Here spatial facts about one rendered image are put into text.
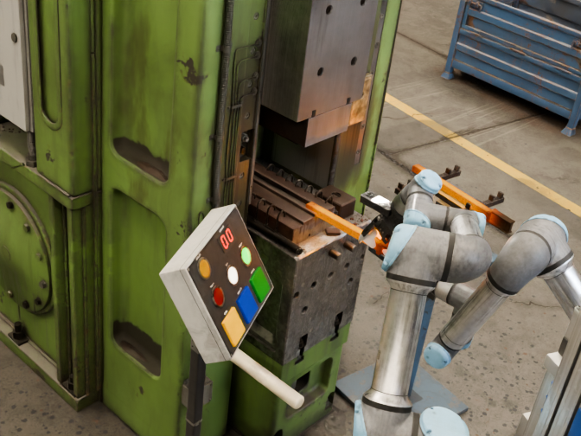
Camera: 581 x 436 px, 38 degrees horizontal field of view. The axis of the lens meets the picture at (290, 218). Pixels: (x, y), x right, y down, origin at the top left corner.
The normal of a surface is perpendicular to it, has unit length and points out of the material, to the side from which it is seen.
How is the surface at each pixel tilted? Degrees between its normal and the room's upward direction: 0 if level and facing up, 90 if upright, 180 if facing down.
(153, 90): 89
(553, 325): 0
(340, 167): 90
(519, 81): 90
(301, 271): 90
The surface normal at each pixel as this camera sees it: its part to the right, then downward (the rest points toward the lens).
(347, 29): 0.73, 0.43
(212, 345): -0.31, 0.47
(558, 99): -0.73, 0.29
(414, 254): -0.10, -0.02
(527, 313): 0.11, -0.84
